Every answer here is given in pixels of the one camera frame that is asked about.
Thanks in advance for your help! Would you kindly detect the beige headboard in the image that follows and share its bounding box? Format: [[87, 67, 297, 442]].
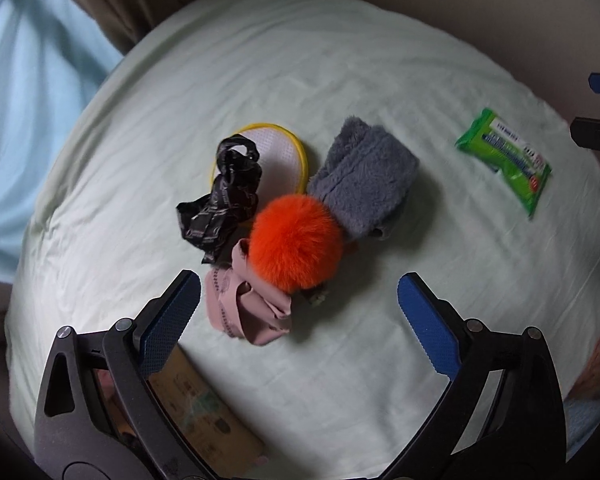
[[279, 0, 600, 126]]

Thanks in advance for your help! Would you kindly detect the pale green bed sheet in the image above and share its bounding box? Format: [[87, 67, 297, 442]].
[[4, 0, 600, 480]]

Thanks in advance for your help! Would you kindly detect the light blue curtain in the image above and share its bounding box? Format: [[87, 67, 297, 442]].
[[0, 0, 126, 281]]

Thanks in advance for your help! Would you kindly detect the brown cardboard box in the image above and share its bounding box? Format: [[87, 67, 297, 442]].
[[92, 345, 267, 477]]

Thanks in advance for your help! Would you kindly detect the grey fluffy cloth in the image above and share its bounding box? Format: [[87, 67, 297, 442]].
[[306, 116, 421, 241]]

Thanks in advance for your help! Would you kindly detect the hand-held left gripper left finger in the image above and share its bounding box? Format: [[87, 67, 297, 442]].
[[32, 269, 217, 480]]

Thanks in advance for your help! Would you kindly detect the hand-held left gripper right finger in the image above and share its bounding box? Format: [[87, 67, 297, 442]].
[[379, 272, 567, 480]]

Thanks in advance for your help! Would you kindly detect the green wet wipes pack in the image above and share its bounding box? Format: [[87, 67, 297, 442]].
[[454, 107, 553, 221]]

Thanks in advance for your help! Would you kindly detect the black patterned scarf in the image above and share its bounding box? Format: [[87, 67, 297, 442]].
[[176, 135, 264, 265]]

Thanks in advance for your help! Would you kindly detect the brown curtain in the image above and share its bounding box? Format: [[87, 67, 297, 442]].
[[40, 0, 287, 56]]

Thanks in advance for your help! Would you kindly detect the pink and blue cloth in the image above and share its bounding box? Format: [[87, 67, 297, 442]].
[[562, 330, 600, 453]]

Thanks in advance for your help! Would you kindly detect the yellow rimmed round mesh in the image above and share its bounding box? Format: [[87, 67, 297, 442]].
[[209, 122, 310, 196]]

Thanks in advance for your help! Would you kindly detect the orange fluffy pompom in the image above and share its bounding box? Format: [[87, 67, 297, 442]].
[[248, 195, 345, 294]]

